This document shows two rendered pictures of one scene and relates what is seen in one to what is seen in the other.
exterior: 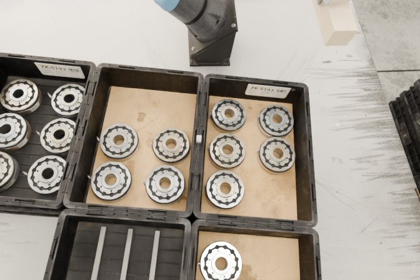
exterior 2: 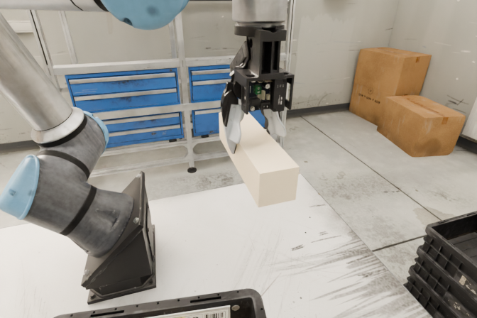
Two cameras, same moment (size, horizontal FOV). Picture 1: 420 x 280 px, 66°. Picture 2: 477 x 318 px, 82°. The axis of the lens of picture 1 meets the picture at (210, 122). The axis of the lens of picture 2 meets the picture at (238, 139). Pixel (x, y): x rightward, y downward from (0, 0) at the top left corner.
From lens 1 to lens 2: 0.52 m
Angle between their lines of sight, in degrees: 39
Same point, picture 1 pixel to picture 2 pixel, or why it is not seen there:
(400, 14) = (360, 193)
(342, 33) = (276, 177)
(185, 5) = (47, 204)
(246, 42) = (183, 246)
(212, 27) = (105, 231)
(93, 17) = not seen: outside the picture
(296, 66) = (257, 264)
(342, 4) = (264, 143)
